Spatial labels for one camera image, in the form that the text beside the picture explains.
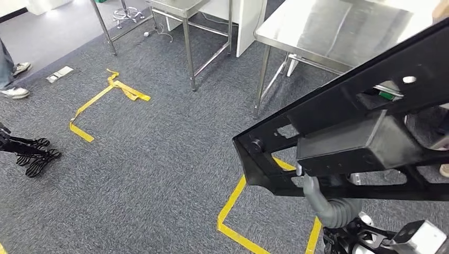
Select long black plastic part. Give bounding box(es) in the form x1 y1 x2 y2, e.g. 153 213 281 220
232 16 449 203

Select crumpled yellow floor tape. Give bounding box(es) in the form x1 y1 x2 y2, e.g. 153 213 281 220
69 68 151 143

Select stainless steel workbench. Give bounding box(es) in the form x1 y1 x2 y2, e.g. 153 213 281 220
252 0 449 120

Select yellow floor tape square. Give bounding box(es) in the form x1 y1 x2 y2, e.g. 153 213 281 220
217 156 322 254

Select grey floor socket plate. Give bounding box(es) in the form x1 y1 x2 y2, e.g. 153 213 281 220
46 66 74 84

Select stool with chrome base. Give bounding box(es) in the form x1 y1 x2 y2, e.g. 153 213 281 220
112 0 146 30

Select black humanoid robot legs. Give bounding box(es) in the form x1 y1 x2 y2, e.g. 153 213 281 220
0 122 62 178

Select white plug with cable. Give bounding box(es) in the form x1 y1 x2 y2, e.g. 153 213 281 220
143 21 175 43

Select stainless steel table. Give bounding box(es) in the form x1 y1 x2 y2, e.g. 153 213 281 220
89 0 234 93

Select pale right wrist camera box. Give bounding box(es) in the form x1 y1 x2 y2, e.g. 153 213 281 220
387 220 449 254

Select white cabinet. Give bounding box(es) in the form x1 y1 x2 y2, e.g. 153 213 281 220
165 0 268 59

